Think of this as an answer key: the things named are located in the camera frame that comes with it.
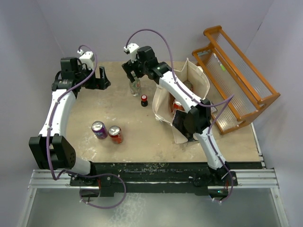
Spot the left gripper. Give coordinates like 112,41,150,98
75,65,110,90

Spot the clear bottle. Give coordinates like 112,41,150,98
129,77,141,96

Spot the red can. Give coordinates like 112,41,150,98
108,125,124,144
173,99,184,113
184,81,193,91

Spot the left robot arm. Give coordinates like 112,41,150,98
29,51,111,185

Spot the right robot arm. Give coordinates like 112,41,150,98
122,43,230,185

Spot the small dark red-capped bottle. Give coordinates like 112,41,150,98
141,95,148,107

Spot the purple soda can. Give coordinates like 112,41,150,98
91,121,108,139

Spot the green-capped marker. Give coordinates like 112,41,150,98
213,53,226,71

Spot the orange wooden rack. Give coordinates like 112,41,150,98
192,26,280,135

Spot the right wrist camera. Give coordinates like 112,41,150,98
124,43,139,62

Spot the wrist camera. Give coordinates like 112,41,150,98
124,43,139,62
77,49,95,70

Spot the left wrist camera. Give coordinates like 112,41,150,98
77,49,95,70

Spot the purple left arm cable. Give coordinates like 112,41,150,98
45,44,127,210

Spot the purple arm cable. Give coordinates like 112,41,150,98
125,28,235,204
45,44,127,210

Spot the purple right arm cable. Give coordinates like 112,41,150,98
125,28,235,204

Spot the aluminium rail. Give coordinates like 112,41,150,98
27,169,81,190

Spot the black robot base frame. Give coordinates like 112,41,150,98
56,162,238,198

